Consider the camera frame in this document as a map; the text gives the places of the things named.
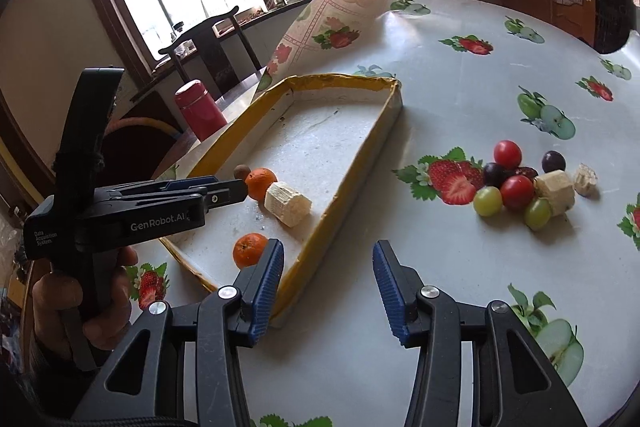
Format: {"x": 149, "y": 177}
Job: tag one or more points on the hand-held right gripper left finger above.
{"x": 267, "y": 287}

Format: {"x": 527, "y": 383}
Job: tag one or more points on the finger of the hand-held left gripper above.
{"x": 190, "y": 182}
{"x": 227, "y": 194}

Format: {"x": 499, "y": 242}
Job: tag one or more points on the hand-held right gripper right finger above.
{"x": 387, "y": 287}

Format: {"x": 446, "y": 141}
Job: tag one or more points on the mandarin orange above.
{"x": 248, "y": 251}
{"x": 261, "y": 184}

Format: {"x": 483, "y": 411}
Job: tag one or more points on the yellow-rimmed cardboard tray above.
{"x": 310, "y": 132}

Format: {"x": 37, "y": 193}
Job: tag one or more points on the green grape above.
{"x": 487, "y": 201}
{"x": 537, "y": 213}

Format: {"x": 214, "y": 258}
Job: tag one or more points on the dark purple grape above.
{"x": 494, "y": 173}
{"x": 553, "y": 161}

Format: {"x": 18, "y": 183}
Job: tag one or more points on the red cherry tomato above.
{"x": 507, "y": 153}
{"x": 516, "y": 192}

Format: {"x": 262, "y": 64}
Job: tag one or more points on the person's left forearm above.
{"x": 45, "y": 389}

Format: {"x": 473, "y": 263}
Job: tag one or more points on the person's left hand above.
{"x": 47, "y": 302}

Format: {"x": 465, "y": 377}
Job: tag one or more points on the fruit-print tablecloth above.
{"x": 450, "y": 257}

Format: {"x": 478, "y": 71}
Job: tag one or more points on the red thermos flask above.
{"x": 197, "y": 112}

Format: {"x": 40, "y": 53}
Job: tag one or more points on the rattan chair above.
{"x": 140, "y": 127}

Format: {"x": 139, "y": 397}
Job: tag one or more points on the dark wooden chair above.
{"x": 210, "y": 52}

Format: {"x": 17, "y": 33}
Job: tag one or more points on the dried red date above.
{"x": 526, "y": 172}

